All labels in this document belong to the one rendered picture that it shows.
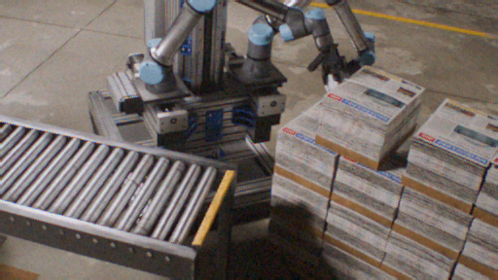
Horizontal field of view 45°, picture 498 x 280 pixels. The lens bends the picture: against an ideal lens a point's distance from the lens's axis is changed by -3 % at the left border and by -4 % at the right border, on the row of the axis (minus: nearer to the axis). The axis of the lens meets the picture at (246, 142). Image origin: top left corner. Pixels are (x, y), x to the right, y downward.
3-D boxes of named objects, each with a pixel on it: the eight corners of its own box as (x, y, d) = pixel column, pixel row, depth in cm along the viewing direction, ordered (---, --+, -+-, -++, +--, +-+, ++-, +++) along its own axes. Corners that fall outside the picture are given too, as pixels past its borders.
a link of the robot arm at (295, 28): (285, 35, 262) (310, 27, 259) (284, 47, 253) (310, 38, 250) (279, 19, 258) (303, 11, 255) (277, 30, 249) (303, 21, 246)
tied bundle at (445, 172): (434, 142, 261) (446, 96, 248) (498, 169, 248) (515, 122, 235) (399, 185, 235) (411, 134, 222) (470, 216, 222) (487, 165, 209)
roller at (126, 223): (171, 166, 248) (171, 157, 245) (125, 244, 210) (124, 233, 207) (160, 164, 249) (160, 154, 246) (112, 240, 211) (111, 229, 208)
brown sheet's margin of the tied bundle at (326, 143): (333, 127, 264) (335, 119, 262) (394, 154, 251) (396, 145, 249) (313, 143, 254) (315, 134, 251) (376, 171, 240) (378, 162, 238)
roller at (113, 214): (156, 163, 249) (157, 154, 247) (107, 239, 211) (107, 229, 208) (144, 160, 250) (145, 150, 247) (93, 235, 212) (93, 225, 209)
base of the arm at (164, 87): (140, 80, 291) (140, 61, 285) (171, 76, 296) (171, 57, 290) (149, 95, 279) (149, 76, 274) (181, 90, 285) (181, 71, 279)
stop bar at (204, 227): (235, 174, 238) (235, 170, 237) (200, 250, 203) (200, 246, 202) (227, 173, 239) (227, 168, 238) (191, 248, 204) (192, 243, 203)
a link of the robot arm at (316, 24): (303, 12, 253) (323, 5, 251) (311, 37, 256) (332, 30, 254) (302, 15, 246) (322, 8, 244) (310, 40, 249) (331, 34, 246)
